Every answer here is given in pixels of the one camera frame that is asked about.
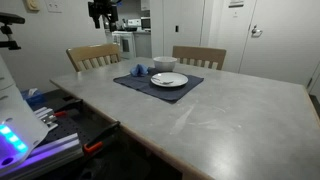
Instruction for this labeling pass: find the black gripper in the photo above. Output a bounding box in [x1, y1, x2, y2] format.
[87, 0, 119, 33]

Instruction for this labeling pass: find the silver metal fork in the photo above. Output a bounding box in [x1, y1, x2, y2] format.
[152, 77, 175, 85]

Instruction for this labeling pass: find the white round plate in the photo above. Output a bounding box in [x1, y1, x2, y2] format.
[150, 72, 189, 88]

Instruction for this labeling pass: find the white kitchen stove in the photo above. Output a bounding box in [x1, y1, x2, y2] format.
[111, 30, 137, 61]

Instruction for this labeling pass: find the light wooden slat-back chair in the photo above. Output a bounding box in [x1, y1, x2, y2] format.
[171, 45, 228, 71]
[65, 43, 122, 73]

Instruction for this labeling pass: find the white microwave oven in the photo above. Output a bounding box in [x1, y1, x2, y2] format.
[140, 16, 152, 32]

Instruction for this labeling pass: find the white upper kitchen cabinet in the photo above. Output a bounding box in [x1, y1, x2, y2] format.
[140, 0, 151, 12]

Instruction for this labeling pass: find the grey kitchen counter cabinet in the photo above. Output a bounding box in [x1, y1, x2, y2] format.
[133, 30, 153, 59]

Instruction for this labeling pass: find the light blue folded cloth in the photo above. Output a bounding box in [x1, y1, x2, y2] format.
[129, 63, 150, 78]

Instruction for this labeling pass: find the white ceramic bowl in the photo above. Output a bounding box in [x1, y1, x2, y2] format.
[152, 56, 179, 73]

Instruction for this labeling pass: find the navy blue cloth placemat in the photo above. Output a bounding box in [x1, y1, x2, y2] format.
[112, 67, 205, 104]

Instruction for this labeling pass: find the blue tissue box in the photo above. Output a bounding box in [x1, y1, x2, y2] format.
[20, 88, 46, 108]

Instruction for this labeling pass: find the black perforated mounting board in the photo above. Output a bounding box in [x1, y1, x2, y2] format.
[29, 89, 121, 161]

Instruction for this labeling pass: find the white double switch plate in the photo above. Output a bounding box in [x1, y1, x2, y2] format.
[44, 0, 64, 14]

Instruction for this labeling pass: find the beige wall thermostat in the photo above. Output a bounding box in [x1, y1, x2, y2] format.
[25, 0, 41, 13]

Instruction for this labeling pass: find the black bar clamp orange handle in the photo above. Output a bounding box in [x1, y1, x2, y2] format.
[53, 98, 84, 118]
[82, 120, 121, 157]

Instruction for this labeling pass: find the black camera on tripod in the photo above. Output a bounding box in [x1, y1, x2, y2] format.
[0, 12, 26, 51]

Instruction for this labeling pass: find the silver metal bracket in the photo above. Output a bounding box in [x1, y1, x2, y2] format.
[33, 106, 60, 132]

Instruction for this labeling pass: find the aluminium extrusion rail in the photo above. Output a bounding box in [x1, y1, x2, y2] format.
[0, 132, 83, 180]

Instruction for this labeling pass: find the silver door lever handle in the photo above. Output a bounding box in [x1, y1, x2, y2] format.
[250, 24, 264, 38]

